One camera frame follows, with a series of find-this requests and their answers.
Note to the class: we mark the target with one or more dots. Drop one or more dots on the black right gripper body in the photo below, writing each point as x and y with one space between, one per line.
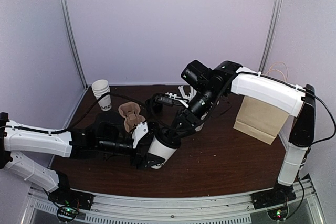
195 118

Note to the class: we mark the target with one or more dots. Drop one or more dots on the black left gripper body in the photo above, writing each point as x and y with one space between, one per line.
108 147

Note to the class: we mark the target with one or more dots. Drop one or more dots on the brown pulp cup carrier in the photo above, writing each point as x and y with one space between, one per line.
130 111

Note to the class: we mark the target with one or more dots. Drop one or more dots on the white paper coffee cup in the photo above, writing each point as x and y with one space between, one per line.
160 150

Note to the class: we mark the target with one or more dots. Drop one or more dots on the brown paper takeout bag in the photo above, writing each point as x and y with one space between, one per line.
257 118

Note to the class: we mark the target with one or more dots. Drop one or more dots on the black plastic cup lid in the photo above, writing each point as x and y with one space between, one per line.
168 138

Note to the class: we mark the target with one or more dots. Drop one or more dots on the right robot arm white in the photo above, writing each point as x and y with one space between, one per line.
298 101

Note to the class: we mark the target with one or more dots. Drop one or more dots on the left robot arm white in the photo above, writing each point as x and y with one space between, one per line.
67 143

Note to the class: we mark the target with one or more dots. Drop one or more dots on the stack of black cup lids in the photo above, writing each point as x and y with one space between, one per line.
157 107

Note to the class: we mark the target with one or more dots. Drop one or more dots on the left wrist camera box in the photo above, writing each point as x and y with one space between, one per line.
108 126

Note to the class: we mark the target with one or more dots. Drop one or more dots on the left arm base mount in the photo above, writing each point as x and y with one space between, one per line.
69 202

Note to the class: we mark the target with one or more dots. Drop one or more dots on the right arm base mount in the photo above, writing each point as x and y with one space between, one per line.
275 201

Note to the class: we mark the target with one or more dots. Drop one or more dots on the right aluminium corner post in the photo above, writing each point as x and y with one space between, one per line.
271 33

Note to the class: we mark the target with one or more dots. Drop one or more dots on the aluminium corner post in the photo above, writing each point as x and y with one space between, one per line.
271 33
72 43

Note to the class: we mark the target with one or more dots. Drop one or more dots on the aluminium front rail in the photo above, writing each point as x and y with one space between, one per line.
234 208

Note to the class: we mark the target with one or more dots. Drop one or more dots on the left aluminium corner post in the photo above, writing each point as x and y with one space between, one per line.
72 43

